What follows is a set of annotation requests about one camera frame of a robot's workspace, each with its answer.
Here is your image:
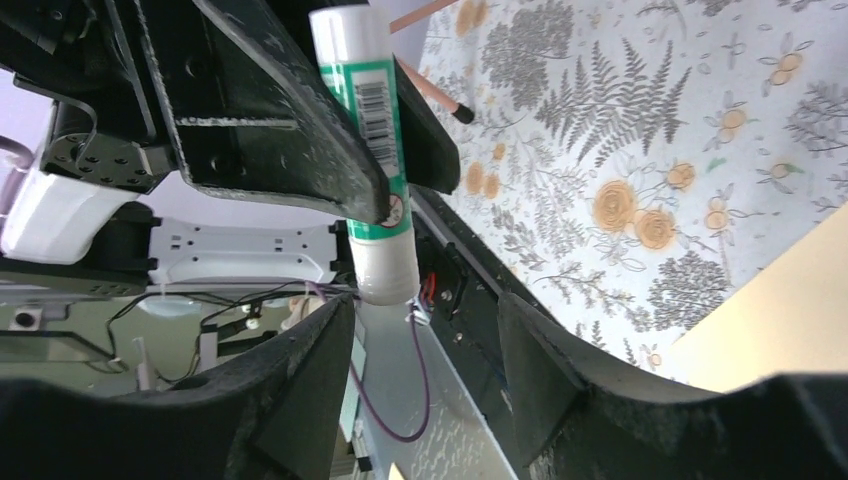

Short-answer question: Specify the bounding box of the pink tripod music stand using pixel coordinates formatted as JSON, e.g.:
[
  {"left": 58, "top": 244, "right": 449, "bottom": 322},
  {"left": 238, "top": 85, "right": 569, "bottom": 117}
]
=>
[{"left": 388, "top": 0, "right": 476, "bottom": 126}]

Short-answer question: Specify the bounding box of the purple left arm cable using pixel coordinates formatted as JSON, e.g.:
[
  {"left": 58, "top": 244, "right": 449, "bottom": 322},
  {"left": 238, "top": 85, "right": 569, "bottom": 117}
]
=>
[{"left": 304, "top": 281, "right": 432, "bottom": 444}]

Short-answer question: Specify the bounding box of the floral patterned table mat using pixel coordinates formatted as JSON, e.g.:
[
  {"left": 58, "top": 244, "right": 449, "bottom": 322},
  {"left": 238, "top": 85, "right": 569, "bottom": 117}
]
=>
[{"left": 420, "top": 1, "right": 847, "bottom": 380}]

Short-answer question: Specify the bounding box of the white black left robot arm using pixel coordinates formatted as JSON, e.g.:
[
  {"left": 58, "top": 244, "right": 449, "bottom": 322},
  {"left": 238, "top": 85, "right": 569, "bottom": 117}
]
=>
[{"left": 1, "top": 1, "right": 389, "bottom": 297}]

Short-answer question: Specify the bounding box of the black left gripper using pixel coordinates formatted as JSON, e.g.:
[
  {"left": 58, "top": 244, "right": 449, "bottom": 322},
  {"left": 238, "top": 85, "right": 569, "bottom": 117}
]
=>
[{"left": 1, "top": 1, "right": 389, "bottom": 223}]

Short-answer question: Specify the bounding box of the cream envelope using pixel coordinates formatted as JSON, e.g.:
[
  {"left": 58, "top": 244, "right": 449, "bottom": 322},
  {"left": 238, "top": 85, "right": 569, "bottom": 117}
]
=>
[{"left": 664, "top": 207, "right": 847, "bottom": 393}]

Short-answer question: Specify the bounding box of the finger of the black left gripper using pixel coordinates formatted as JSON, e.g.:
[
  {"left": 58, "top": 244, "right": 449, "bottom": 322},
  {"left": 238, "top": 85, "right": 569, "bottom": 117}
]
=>
[{"left": 395, "top": 58, "right": 460, "bottom": 194}]

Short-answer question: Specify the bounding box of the white green glue stick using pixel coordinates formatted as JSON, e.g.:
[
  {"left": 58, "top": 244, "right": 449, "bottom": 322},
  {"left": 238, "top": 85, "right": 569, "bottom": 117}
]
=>
[{"left": 309, "top": 4, "right": 420, "bottom": 306}]

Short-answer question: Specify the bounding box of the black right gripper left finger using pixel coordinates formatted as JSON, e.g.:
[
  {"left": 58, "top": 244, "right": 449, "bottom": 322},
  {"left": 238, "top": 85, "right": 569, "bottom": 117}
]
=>
[{"left": 1, "top": 295, "right": 355, "bottom": 479}]

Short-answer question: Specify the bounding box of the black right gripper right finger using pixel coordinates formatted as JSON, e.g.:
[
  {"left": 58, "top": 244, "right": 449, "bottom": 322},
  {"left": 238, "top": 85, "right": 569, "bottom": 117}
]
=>
[{"left": 498, "top": 293, "right": 847, "bottom": 479}]

